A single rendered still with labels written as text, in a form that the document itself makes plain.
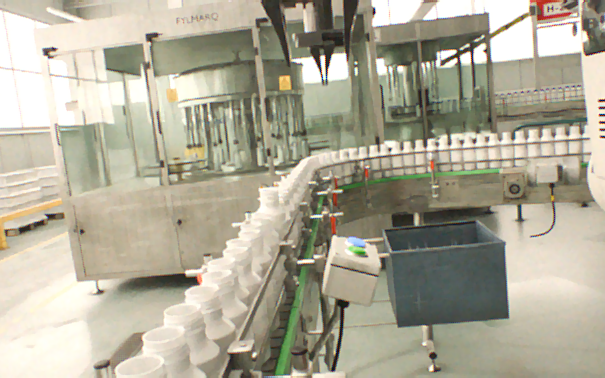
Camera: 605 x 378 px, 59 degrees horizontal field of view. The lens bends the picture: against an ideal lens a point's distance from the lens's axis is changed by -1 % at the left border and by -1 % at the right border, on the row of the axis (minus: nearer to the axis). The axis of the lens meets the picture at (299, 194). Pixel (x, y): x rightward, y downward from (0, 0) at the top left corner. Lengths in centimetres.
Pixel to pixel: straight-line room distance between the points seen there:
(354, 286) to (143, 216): 406
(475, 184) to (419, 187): 27
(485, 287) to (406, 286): 22
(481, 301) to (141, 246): 371
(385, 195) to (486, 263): 128
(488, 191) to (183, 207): 276
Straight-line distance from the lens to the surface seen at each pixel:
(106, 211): 496
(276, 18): 59
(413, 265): 153
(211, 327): 59
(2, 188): 1000
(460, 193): 280
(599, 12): 94
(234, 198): 460
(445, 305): 158
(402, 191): 279
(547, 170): 260
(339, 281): 86
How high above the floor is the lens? 133
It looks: 8 degrees down
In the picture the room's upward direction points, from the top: 7 degrees counter-clockwise
